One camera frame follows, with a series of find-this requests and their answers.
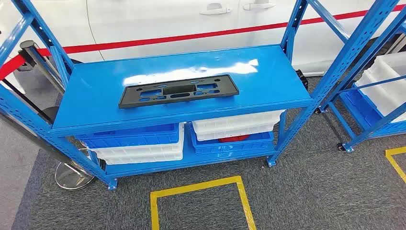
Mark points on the chrome-base barrier stanchion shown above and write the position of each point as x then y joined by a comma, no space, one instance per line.
74,177

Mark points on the blue plastic storage bin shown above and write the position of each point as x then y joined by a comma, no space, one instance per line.
231,147
127,138
361,109

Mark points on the red barrier belt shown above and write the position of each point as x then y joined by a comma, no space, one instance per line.
11,68
158,40

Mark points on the white car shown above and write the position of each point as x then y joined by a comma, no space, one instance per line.
158,19

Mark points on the black plastic licence plate frame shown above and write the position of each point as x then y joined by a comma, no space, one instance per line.
133,95

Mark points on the thin black pole stanchion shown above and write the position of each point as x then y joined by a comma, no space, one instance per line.
50,116

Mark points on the red part in bin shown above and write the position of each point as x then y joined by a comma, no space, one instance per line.
233,139

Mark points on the blue metal shelf rack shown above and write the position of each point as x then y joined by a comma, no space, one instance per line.
95,95
396,128

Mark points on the black ribbed wheel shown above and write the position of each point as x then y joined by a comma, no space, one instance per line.
302,79

